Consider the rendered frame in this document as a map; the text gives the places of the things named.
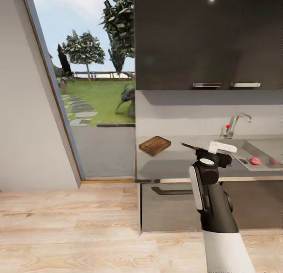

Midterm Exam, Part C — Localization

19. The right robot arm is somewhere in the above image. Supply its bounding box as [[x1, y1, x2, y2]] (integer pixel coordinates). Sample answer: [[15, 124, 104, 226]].
[[189, 141, 256, 273]]

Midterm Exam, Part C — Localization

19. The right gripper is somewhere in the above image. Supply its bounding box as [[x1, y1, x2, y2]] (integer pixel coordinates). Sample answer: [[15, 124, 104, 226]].
[[196, 148, 232, 168]]

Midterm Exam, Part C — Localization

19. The cutting board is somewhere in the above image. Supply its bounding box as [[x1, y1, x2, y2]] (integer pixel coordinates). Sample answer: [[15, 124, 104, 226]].
[[139, 136, 171, 155]]

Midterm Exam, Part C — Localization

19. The vidalia onion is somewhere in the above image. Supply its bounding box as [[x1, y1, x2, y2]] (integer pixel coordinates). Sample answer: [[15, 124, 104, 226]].
[[250, 157, 262, 165]]

